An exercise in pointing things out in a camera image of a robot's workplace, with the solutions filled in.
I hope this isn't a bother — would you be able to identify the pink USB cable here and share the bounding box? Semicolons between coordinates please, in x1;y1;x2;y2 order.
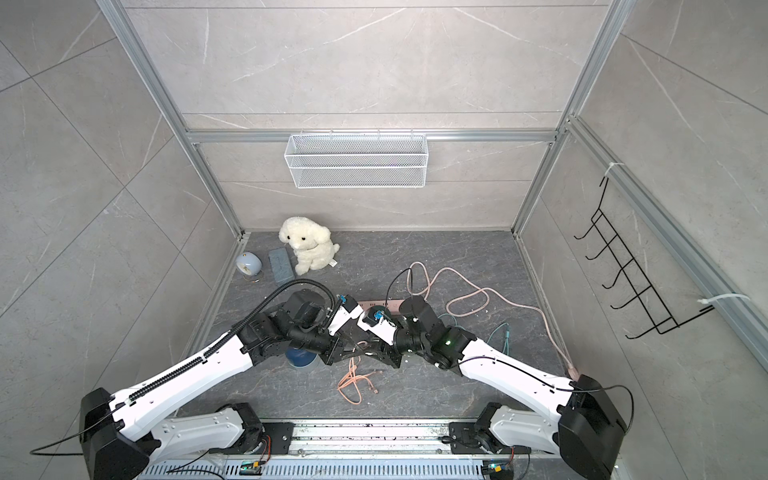
335;340;385;407

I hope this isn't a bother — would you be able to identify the pink power strip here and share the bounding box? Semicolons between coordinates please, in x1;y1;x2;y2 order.
357;261;582;382

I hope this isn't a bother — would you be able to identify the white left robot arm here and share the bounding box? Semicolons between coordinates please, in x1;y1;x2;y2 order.
74;279;378;479

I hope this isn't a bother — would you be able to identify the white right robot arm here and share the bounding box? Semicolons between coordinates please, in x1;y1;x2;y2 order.
342;295;631;479

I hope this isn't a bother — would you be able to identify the grey-blue glasses case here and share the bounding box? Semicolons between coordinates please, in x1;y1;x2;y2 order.
268;247;295;286

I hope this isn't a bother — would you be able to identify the white plush dog toy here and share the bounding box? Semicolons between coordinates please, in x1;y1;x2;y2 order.
278;217;340;275

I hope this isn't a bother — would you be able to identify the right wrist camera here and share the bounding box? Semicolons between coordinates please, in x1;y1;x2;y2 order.
357;305;397;346

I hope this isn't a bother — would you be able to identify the metal base rail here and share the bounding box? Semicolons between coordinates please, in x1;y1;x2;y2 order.
140;419;578;479

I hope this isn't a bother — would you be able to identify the teal USB cable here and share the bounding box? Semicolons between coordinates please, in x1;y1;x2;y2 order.
437;313;512;358

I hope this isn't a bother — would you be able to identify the white wire mesh basket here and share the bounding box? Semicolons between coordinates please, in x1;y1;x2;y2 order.
284;133;429;189

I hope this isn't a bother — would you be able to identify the black wall hook rack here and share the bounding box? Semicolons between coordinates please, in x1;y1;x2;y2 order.
573;177;715;340

